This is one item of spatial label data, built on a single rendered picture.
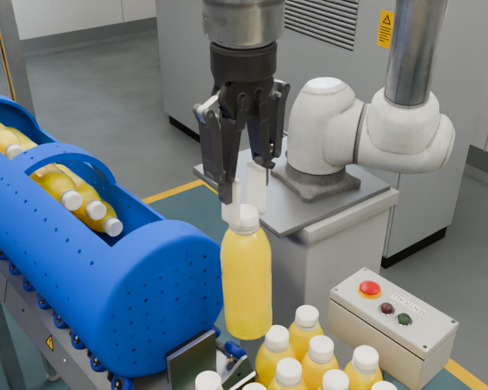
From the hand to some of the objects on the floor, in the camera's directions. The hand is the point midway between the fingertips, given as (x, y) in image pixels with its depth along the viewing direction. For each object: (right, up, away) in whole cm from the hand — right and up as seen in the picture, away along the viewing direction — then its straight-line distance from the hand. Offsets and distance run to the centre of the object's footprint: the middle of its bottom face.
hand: (244, 195), depth 74 cm
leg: (-74, -71, +150) cm, 182 cm away
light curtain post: (-84, -45, +193) cm, 216 cm away
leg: (-85, -76, +143) cm, 182 cm away
